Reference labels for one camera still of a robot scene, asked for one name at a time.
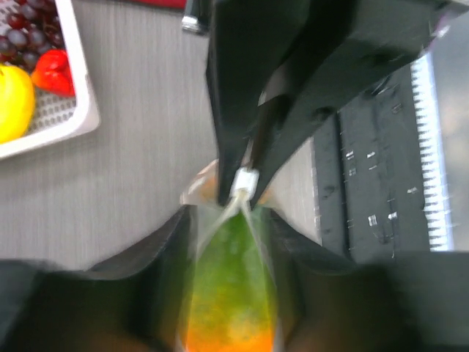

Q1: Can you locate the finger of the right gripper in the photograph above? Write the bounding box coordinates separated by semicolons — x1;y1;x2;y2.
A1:
206;1;319;204
252;1;449;197

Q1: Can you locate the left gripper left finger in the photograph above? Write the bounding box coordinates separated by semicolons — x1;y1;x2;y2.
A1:
1;206;192;351

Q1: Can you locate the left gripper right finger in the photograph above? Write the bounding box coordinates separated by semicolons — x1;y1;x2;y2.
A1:
267;211;468;351

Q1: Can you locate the clear spotted zip bag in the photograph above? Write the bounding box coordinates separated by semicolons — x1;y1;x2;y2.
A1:
176;161;285;351

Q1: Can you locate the yellow orange mango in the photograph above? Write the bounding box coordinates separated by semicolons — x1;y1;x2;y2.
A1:
181;213;277;351

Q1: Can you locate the red folded cloth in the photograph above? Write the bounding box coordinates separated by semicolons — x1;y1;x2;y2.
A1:
130;0;186;10

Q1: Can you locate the red strawberry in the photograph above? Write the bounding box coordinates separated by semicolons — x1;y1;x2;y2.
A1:
31;49;75;98

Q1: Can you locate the white plastic fruit basket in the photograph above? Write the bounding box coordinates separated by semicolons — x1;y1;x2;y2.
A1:
1;1;100;159

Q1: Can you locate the purple grape bunch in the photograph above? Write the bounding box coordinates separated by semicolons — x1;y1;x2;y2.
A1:
1;0;65;73

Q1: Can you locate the yellow banana bunch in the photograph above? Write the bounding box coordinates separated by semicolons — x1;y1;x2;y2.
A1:
1;65;35;144

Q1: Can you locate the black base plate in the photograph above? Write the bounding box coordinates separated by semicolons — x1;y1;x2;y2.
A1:
312;67;429;262

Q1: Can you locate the white slotted cable duct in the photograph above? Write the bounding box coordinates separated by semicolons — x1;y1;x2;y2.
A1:
410;54;454;252

